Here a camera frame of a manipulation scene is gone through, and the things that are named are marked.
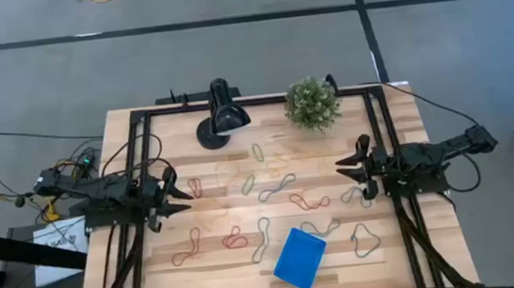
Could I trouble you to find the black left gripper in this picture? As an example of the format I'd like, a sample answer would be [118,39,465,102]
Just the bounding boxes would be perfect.
[136,164,198,234]

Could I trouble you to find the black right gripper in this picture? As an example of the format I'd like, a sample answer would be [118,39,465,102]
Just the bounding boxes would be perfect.
[332,132,394,204]

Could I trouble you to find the small red rubber band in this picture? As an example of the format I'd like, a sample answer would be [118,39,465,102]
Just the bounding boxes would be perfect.
[186,176,204,200]

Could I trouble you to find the long red rubber band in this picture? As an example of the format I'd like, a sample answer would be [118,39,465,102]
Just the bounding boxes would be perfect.
[168,226,205,268]

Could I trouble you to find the dark green rubber band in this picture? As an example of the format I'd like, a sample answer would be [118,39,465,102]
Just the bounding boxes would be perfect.
[250,141,266,164]

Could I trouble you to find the blue plastic slotted bin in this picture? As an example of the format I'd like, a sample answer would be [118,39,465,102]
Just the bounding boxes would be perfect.
[268,224,331,288]

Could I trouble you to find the small artificial green plant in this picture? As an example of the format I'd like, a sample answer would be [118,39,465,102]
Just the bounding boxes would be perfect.
[281,72,345,136]

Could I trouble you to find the black desk lamp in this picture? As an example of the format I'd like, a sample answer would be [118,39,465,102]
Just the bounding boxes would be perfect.
[190,74,254,152]

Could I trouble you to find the white paper sheet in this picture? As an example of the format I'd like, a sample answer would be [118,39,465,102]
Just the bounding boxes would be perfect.
[29,216,92,288]

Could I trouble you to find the black side table beam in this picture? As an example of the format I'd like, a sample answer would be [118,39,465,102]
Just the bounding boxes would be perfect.
[0,220,89,279]

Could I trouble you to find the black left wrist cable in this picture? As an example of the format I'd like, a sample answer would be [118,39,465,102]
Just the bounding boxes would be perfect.
[97,131,175,180]

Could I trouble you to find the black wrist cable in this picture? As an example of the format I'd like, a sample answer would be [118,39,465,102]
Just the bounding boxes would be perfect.
[443,150,484,195]
[97,131,175,180]

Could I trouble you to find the black power cable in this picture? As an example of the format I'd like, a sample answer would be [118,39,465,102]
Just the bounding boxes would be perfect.
[359,72,481,137]

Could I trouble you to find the black aluminium table frame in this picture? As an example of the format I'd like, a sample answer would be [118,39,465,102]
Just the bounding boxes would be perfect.
[62,75,478,288]

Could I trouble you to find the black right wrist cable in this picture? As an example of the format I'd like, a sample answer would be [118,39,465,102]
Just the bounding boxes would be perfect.
[443,150,484,195]

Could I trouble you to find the yellow plug cable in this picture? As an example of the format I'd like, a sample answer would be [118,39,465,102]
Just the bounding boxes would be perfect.
[38,194,62,224]

